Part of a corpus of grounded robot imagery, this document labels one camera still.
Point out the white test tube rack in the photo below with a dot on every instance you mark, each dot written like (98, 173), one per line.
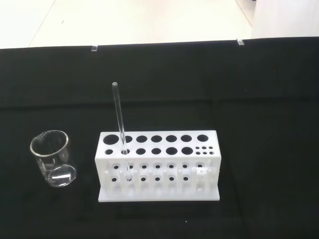
(159, 174)

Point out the black bench cloth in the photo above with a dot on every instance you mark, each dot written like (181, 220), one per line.
(159, 104)

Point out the clear cloth clip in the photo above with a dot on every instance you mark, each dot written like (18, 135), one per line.
(94, 48)
(239, 42)

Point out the clear glass beaker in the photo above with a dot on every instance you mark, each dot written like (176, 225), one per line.
(53, 171)

